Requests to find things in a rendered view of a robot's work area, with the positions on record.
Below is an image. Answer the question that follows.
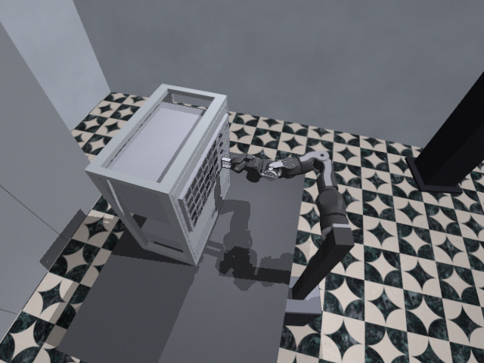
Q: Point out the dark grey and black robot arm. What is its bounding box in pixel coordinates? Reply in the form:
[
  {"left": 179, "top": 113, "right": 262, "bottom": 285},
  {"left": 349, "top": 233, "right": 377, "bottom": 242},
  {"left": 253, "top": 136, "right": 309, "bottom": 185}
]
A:
[{"left": 264, "top": 150, "right": 350, "bottom": 242}]

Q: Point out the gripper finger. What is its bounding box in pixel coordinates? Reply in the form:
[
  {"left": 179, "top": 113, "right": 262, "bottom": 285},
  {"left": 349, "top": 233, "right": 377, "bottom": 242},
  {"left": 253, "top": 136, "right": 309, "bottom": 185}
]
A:
[
  {"left": 231, "top": 163, "right": 247, "bottom": 173},
  {"left": 231, "top": 154, "right": 254, "bottom": 166}
]

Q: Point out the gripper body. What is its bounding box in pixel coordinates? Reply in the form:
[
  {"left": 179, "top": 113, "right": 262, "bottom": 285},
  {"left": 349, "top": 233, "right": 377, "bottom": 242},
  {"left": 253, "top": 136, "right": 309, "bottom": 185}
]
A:
[{"left": 245, "top": 155, "right": 274, "bottom": 183}]

